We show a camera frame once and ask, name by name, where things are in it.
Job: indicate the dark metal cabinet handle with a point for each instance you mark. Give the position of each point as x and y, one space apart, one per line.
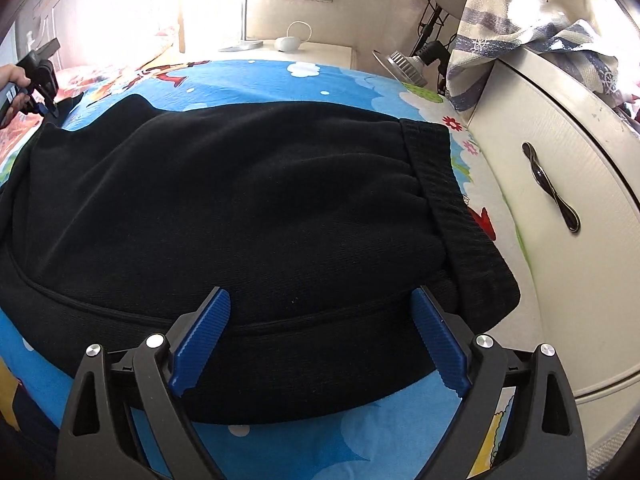
567 212

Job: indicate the blue cartoon play mat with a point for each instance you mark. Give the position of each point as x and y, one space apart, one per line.
387 439

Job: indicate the silver spotlight lamp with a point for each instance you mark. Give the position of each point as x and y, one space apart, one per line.
408 69

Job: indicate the white curved cabinet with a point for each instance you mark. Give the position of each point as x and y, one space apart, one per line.
568 167

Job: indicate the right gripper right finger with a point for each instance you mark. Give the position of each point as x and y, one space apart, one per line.
517 418

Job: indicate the white charger with cable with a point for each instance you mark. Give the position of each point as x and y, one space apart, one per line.
290 43

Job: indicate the black pants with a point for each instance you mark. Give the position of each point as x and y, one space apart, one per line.
320 221

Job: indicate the person's left hand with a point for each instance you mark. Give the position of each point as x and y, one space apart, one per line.
13 85

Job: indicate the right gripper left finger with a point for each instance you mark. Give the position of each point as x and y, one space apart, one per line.
98 437

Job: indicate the white nightstand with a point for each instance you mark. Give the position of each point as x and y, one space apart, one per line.
311 52

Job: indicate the striped nautical curtain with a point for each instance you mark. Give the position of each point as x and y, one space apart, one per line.
593 41

